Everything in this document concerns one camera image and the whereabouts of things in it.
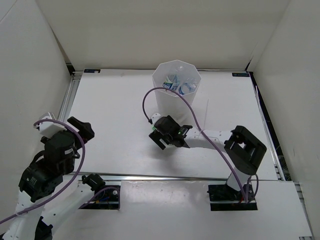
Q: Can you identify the aluminium rail bar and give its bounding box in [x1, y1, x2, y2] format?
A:
[74, 171, 230, 183]

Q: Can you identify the clear bottle blue label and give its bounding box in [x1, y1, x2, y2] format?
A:
[178, 78, 198, 95]

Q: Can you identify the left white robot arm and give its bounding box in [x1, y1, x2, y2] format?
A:
[0, 113, 105, 240]

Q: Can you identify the white octagonal plastic bin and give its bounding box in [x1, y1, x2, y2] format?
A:
[152, 60, 201, 123]

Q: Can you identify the clear bottle white green label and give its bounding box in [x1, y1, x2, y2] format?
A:
[162, 74, 180, 91]

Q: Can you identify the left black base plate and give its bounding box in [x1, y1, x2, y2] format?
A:
[79, 185, 121, 210]

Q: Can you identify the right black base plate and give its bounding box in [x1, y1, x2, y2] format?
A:
[207, 183, 258, 212]

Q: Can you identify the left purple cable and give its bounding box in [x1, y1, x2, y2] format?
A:
[0, 120, 121, 223]

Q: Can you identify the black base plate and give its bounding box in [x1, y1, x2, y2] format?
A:
[207, 183, 258, 212]
[79, 185, 121, 210]

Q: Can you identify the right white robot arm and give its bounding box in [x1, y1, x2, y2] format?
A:
[149, 113, 267, 200]

